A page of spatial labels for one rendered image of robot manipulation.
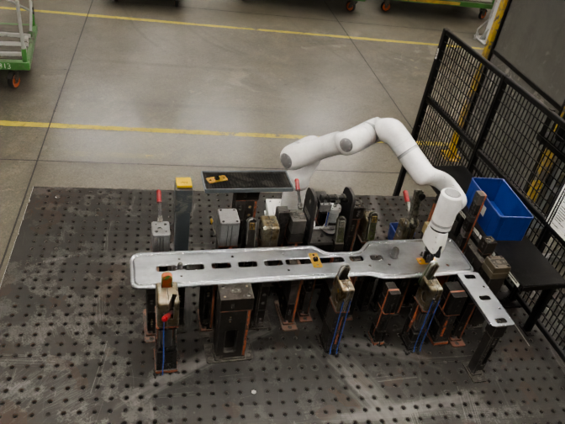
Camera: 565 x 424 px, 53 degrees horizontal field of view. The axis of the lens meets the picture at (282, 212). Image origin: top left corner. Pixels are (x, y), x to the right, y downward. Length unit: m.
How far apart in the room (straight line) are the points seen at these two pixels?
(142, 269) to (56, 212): 0.91
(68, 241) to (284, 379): 1.19
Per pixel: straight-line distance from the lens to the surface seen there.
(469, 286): 2.41
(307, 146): 2.55
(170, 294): 1.98
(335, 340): 2.32
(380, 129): 2.27
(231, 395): 2.18
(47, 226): 2.88
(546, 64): 4.46
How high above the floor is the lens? 2.46
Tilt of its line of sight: 36 degrees down
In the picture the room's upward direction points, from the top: 10 degrees clockwise
